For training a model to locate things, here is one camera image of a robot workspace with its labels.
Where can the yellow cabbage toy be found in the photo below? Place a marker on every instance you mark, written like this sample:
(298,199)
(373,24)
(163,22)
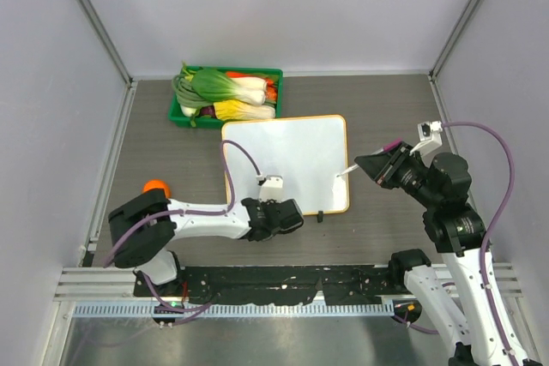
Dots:
(235,110)

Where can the orange framed whiteboard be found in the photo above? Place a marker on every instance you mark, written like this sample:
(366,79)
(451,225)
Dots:
(308,153)

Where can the orange fruit toy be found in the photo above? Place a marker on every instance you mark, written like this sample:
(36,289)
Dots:
(157,184)

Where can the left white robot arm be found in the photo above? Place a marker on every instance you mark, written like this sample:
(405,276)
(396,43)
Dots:
(142,228)

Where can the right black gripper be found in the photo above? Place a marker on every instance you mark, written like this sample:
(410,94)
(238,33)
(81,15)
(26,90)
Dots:
(383,168)

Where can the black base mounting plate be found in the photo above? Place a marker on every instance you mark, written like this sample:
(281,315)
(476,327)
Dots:
(284,286)

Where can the pink whiteboard marker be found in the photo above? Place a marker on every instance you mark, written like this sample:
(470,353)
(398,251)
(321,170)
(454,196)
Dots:
(360,160)

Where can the green bok choy toy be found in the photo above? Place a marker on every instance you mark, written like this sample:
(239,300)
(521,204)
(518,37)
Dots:
(216,86)

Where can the aluminium rail with cable duct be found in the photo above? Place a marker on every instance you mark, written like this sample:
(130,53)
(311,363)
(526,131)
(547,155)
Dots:
(112,292)

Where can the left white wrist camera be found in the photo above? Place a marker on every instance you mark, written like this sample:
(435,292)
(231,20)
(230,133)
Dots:
(270,188)

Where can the green plastic tray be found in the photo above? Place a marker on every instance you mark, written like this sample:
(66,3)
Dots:
(176,115)

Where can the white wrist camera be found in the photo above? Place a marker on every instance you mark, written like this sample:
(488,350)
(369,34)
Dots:
(270,188)
(430,138)

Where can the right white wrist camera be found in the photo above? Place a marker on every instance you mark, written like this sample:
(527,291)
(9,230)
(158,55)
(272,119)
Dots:
(430,138)

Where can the aluminium frame post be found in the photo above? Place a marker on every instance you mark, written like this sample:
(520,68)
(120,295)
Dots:
(462,23)
(105,39)

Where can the green bean bundle toy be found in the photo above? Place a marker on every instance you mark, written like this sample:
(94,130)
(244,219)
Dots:
(189,100)

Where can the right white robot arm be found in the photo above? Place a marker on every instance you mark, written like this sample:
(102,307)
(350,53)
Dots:
(475,329)

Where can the right aluminium frame post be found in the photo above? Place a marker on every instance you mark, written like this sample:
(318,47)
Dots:
(462,23)

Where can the left aluminium frame post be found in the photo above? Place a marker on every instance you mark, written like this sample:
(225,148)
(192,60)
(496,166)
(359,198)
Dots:
(105,39)

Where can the purple eggplant toy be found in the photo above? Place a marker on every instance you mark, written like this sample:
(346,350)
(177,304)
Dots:
(208,111)

